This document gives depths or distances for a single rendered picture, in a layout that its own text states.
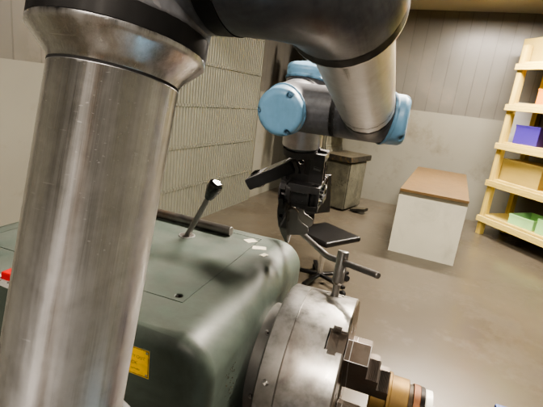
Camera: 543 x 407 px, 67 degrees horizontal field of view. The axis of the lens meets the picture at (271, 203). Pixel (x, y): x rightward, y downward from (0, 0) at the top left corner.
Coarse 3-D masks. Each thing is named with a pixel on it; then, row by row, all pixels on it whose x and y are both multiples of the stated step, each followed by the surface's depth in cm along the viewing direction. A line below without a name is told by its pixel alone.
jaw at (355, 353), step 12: (336, 336) 68; (336, 348) 66; (348, 348) 67; (360, 348) 67; (348, 360) 66; (360, 360) 66; (372, 360) 70; (348, 372) 69; (360, 372) 67; (372, 372) 69; (384, 372) 72; (348, 384) 72; (360, 384) 70; (372, 384) 69; (384, 384) 70; (372, 396) 72; (384, 396) 70
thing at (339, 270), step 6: (342, 252) 77; (348, 252) 77; (336, 258) 77; (342, 258) 76; (336, 264) 77; (342, 264) 76; (336, 270) 77; (342, 270) 77; (336, 276) 77; (342, 276) 77; (336, 282) 77; (342, 282) 77; (336, 288) 77; (330, 294) 78; (336, 294) 77
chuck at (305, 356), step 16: (304, 304) 72; (320, 304) 73; (336, 304) 73; (352, 304) 74; (304, 320) 69; (320, 320) 69; (336, 320) 69; (352, 320) 70; (304, 336) 67; (320, 336) 67; (352, 336) 81; (288, 352) 66; (304, 352) 66; (320, 352) 65; (336, 352) 65; (288, 368) 65; (304, 368) 64; (320, 368) 64; (336, 368) 64; (288, 384) 64; (304, 384) 64; (320, 384) 63; (336, 384) 63; (288, 400) 64; (304, 400) 63; (320, 400) 63; (336, 400) 71
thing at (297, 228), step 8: (288, 208) 82; (288, 216) 83; (296, 216) 82; (288, 224) 83; (296, 224) 82; (304, 224) 82; (280, 232) 84; (288, 232) 84; (296, 232) 83; (304, 232) 83; (288, 240) 87
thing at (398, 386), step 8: (392, 376) 73; (400, 376) 75; (392, 384) 72; (400, 384) 72; (408, 384) 72; (416, 384) 73; (392, 392) 71; (400, 392) 71; (408, 392) 71; (416, 392) 71; (424, 392) 71; (368, 400) 73; (376, 400) 72; (392, 400) 70; (400, 400) 70; (408, 400) 70; (416, 400) 70; (424, 400) 70
